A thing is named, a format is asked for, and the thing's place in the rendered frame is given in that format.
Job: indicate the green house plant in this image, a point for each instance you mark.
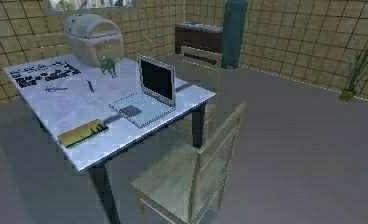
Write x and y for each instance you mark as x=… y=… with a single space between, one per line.
x=355 y=75

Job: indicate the pale wooden chair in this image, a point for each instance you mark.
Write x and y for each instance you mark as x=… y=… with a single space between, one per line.
x=202 y=66
x=178 y=176

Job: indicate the yellow green book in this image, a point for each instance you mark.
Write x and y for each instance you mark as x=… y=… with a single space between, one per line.
x=82 y=133

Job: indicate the thin grey pencil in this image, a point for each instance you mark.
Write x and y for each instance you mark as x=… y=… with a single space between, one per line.
x=55 y=89

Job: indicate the window with grey frame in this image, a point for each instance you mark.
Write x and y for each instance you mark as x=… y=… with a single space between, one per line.
x=90 y=5

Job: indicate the dark brown cabinet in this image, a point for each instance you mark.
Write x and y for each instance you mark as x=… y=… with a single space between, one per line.
x=198 y=36

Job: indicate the tall teal cylinder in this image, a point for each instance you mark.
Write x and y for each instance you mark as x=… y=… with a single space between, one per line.
x=234 y=31

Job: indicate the white domed bread box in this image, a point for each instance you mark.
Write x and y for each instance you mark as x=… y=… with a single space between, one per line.
x=92 y=40

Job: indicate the black pen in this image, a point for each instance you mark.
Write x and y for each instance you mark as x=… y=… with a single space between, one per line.
x=90 y=86

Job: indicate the silver open laptop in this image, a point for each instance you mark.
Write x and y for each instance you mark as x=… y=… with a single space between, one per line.
x=148 y=96

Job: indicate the black and white newspaper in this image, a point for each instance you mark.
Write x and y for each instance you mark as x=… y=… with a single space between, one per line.
x=42 y=75

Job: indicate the white table with black legs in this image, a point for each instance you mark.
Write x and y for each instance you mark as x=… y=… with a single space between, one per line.
x=78 y=110

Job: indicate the small green figurine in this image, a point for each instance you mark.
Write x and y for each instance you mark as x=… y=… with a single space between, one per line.
x=108 y=65

